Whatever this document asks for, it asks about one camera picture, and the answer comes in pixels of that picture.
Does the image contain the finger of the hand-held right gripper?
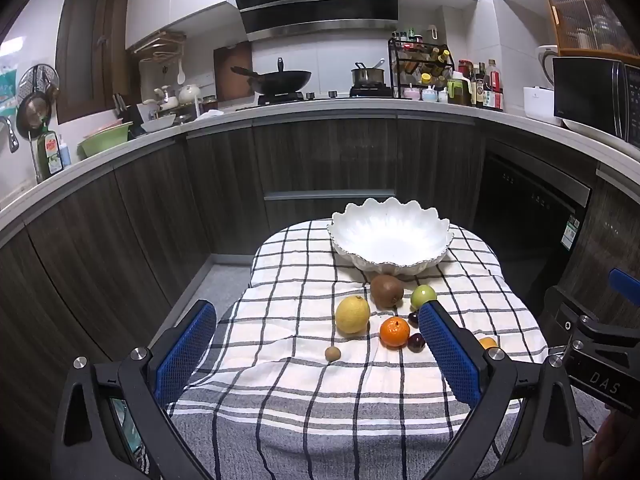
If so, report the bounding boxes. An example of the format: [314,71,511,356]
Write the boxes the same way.
[542,285,640,357]
[609,267,640,308]

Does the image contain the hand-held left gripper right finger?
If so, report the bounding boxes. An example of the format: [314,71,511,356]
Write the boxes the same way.
[417,301,585,480]

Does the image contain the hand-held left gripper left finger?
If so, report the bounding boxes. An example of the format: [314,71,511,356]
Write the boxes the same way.
[50,299,218,480]

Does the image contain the yellow lemon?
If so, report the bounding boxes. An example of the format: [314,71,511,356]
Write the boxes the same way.
[334,296,371,336]

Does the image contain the white scalloped ceramic bowl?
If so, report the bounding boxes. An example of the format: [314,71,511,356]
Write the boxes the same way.
[327,197,454,277]

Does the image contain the small green apple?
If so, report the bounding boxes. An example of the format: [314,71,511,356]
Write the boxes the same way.
[411,285,437,310]

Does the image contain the brown kiwi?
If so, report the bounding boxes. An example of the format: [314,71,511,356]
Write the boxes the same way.
[370,275,405,309]

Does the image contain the black and white checked cloth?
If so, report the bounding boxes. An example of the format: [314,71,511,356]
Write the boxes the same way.
[167,217,551,480]

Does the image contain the black built-in dishwasher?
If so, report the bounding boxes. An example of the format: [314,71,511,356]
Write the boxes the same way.
[472,140,593,306]

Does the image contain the black microwave oven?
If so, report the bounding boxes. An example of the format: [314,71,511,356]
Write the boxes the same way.
[552,56,640,148]

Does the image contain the white rice cooker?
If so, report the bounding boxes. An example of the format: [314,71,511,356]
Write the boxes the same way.
[523,86,563,127]

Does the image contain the green plastic basin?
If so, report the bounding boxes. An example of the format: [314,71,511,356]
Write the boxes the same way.
[77,121,134,157]

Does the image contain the white dish bowl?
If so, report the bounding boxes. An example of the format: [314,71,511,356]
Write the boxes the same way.
[141,114,177,133]

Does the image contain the dark wood base cabinets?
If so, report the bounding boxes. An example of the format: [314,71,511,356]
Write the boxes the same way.
[0,110,640,461]

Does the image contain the white electric kettle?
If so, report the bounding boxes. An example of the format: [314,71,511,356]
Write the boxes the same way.
[536,45,560,88]

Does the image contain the green dish soap bottle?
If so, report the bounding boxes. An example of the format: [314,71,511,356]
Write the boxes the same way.
[31,120,63,181]

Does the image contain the black knife block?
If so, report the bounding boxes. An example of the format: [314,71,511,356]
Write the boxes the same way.
[112,92,141,126]

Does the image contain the brown cutting board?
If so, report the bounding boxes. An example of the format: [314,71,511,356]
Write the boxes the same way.
[213,41,254,102]

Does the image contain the wooden glass-door cabinet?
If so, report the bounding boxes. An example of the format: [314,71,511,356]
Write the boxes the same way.
[544,0,640,58]

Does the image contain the hanging frying pan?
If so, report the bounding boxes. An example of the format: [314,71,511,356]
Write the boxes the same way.
[16,92,51,138]

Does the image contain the black wok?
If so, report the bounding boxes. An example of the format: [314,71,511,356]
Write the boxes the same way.
[231,57,312,96]

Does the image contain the black gas stove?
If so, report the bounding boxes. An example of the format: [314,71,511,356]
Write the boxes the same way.
[235,87,396,111]

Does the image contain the steel saucepan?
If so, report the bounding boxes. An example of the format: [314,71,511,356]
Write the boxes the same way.
[351,58,387,86]

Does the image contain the wooden hanging rack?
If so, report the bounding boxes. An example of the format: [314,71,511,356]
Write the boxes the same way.
[131,30,187,63]

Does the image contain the black range hood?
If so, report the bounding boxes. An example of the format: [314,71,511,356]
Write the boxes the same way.
[225,0,401,41]

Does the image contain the black wire spice rack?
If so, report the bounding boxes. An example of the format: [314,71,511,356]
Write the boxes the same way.
[389,37,456,98]

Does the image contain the dark wooden window frame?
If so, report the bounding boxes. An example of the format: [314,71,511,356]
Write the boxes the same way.
[55,0,133,126]

